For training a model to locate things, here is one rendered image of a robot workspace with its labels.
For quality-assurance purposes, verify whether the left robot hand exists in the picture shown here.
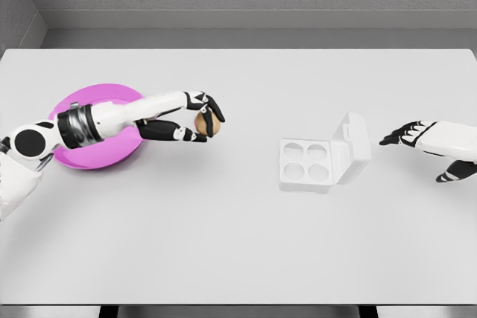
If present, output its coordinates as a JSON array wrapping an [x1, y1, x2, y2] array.
[[127, 90, 227, 144]]

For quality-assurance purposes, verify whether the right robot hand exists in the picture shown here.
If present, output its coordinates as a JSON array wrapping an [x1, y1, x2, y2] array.
[[379, 121, 477, 184]]

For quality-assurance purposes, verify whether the brown egg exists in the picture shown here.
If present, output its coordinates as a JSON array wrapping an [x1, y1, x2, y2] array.
[[195, 107, 222, 136]]

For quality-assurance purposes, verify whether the white egg box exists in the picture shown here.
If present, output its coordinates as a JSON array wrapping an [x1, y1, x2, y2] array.
[[277, 111, 372, 195]]

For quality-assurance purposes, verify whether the pink plate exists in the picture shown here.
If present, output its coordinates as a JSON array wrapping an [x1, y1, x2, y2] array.
[[48, 83, 147, 171]]

